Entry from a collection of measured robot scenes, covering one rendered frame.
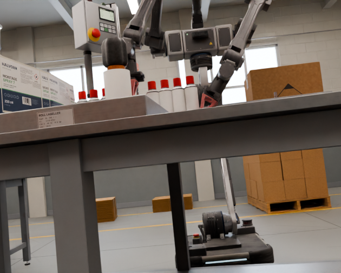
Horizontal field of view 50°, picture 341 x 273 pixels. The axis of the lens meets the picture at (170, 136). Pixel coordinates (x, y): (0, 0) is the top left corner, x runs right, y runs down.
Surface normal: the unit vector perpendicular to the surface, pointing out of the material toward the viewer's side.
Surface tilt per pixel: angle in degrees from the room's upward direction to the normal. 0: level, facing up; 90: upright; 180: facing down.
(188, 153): 90
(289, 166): 90
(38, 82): 90
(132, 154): 90
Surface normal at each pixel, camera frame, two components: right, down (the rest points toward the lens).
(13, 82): 0.96, -0.11
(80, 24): -0.70, 0.02
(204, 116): -0.16, -0.06
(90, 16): 0.71, -0.12
